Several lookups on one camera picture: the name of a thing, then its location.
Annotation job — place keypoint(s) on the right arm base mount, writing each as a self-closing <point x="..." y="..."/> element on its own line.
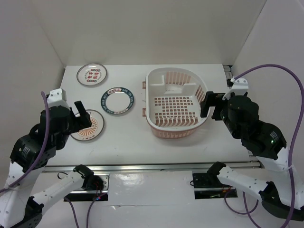
<point x="206" y="187"/>

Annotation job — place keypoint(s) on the white plate red characters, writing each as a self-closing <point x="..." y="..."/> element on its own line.
<point x="91" y="74"/>

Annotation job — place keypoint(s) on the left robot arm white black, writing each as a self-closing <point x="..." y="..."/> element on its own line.
<point x="19" y="208"/>

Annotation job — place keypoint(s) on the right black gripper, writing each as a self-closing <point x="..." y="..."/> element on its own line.
<point x="212" y="98"/>

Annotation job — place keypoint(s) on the white plate orange sunburst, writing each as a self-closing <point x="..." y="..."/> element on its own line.
<point x="94" y="130"/>

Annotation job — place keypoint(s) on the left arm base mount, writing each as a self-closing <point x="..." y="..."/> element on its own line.
<point x="95" y="189"/>

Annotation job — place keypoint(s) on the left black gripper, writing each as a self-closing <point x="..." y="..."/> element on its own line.
<point x="83" y="120"/>

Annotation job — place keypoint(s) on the white plate dark teal rim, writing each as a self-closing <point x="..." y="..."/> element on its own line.
<point x="117" y="100"/>

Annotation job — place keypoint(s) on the aluminium rail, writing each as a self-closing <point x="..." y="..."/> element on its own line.
<point x="171" y="167"/>
<point x="228" y="71"/>

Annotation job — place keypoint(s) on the aluminium rail right side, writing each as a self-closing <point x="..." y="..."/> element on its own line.
<point x="228" y="71"/>

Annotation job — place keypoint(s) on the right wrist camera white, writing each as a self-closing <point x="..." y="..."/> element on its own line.
<point x="237" y="87"/>

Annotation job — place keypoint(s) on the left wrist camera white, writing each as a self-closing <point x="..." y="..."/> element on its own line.
<point x="57" y="97"/>

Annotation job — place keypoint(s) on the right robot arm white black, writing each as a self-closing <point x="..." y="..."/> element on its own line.
<point x="267" y="144"/>

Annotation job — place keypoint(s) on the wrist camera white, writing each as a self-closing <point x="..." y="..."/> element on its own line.
<point x="57" y="97"/>
<point x="237" y="87"/>

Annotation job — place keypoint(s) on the aluminium rail front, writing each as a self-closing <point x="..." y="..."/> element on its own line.
<point x="171" y="167"/>

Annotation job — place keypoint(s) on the white orange plastic dish rack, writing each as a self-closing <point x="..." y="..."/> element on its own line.
<point x="173" y="97"/>

